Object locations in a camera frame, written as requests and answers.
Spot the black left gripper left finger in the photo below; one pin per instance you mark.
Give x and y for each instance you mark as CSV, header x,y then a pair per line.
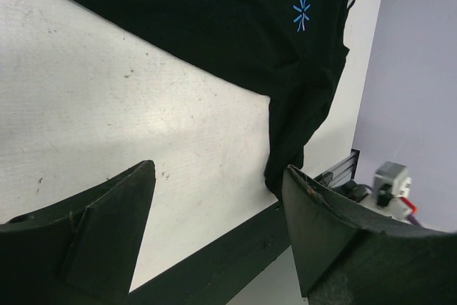
x,y
81,250

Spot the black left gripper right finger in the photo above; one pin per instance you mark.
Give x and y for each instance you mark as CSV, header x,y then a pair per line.
x,y
347,254

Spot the black t shirt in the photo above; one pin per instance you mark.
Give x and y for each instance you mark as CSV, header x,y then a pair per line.
x,y
291,51

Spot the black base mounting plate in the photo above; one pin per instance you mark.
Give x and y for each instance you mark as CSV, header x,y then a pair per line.
x,y
217,272

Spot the aluminium front rail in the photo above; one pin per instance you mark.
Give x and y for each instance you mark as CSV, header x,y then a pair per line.
x,y
342,172

